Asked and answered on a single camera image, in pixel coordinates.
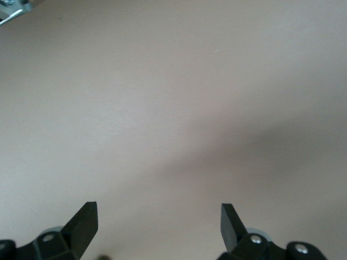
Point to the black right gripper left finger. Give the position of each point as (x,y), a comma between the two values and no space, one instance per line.
(81,233)

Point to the brown table cover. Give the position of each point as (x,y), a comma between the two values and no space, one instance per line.
(162,108)

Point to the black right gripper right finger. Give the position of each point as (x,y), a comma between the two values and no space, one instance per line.
(230,233)

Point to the aluminium frame post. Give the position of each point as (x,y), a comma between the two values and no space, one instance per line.
(13,8)

